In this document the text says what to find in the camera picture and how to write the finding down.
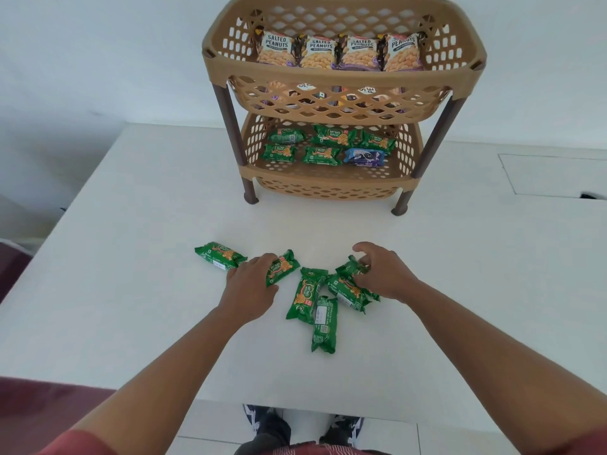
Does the person's dark sneaker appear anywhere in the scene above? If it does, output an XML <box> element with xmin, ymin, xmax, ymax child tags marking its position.
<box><xmin>320</xmin><ymin>414</ymin><xmax>365</xmax><ymax>447</ymax></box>
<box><xmin>243</xmin><ymin>404</ymin><xmax>291</xmax><ymax>446</ymax></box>

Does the pile of peanut snack packets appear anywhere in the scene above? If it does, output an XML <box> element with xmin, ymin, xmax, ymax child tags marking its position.
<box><xmin>256</xmin><ymin>30</ymin><xmax>424</xmax><ymax>114</ymax></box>

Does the person's left dark sneaker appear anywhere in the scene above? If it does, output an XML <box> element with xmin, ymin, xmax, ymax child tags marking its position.
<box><xmin>243</xmin><ymin>404</ymin><xmax>291</xmax><ymax>446</ymax></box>

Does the scatter of green packets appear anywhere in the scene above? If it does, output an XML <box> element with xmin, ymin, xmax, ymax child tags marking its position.
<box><xmin>195</xmin><ymin>242</ymin><xmax>380</xmax><ymax>354</ymax></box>

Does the white table cable hatch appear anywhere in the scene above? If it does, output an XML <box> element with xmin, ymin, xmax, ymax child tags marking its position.
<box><xmin>498</xmin><ymin>154</ymin><xmax>607</xmax><ymax>200</ymax></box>

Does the person's red shirt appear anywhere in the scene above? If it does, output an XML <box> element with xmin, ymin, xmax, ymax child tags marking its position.
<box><xmin>40</xmin><ymin>424</ymin><xmax>607</xmax><ymax>455</ymax></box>

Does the person's left forearm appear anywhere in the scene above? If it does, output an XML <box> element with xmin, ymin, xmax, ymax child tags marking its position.
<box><xmin>71</xmin><ymin>305</ymin><xmax>254</xmax><ymax>455</ymax></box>

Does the blue biscuit snack packet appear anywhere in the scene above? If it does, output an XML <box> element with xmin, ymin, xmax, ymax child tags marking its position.
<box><xmin>343</xmin><ymin>148</ymin><xmax>386</xmax><ymax>167</ymax></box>

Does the person's left hand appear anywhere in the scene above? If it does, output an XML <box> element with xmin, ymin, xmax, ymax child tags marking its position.
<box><xmin>217</xmin><ymin>253</ymin><xmax>280</xmax><ymax>324</ymax></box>

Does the person's right forearm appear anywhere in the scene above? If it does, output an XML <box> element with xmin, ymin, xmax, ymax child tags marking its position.
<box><xmin>403</xmin><ymin>279</ymin><xmax>607</xmax><ymax>452</ymax></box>

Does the green biscuit snack packet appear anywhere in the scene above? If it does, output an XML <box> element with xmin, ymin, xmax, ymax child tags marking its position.
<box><xmin>303</xmin><ymin>146</ymin><xmax>342</xmax><ymax>166</ymax></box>
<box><xmin>268</xmin><ymin>128</ymin><xmax>306</xmax><ymax>145</ymax></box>
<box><xmin>266</xmin><ymin>249</ymin><xmax>301</xmax><ymax>287</ymax></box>
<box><xmin>357</xmin><ymin>131</ymin><xmax>397</xmax><ymax>156</ymax></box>
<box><xmin>310</xmin><ymin>125</ymin><xmax>357</xmax><ymax>148</ymax></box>
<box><xmin>262</xmin><ymin>144</ymin><xmax>298</xmax><ymax>162</ymax></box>
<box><xmin>336</xmin><ymin>255</ymin><xmax>371</xmax><ymax>280</ymax></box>

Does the tan plastic two-tier basket rack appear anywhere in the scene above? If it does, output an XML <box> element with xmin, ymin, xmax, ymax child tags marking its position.
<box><xmin>202</xmin><ymin>0</ymin><xmax>487</xmax><ymax>217</ymax></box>

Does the person's right dark sneaker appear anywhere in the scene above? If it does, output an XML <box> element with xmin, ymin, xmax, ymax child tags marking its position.
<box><xmin>320</xmin><ymin>414</ymin><xmax>365</xmax><ymax>447</ymax></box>

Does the person's right hand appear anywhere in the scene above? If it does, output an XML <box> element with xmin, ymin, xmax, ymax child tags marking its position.
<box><xmin>352</xmin><ymin>242</ymin><xmax>420</xmax><ymax>304</ymax></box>

